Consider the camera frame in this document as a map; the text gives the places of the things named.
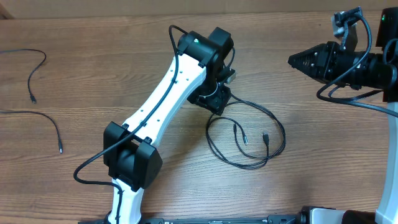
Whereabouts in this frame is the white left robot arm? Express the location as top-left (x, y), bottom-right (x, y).
top-left (103, 27), bottom-right (235, 223)

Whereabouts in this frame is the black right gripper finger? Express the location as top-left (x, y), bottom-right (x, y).
top-left (289, 44), bottom-right (326, 61)
top-left (288, 52), bottom-right (325, 83)

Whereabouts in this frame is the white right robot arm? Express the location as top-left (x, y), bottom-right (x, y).
top-left (288, 7), bottom-right (397, 224)

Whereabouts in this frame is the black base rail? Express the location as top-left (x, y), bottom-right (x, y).
top-left (77, 214), bottom-right (305, 224)

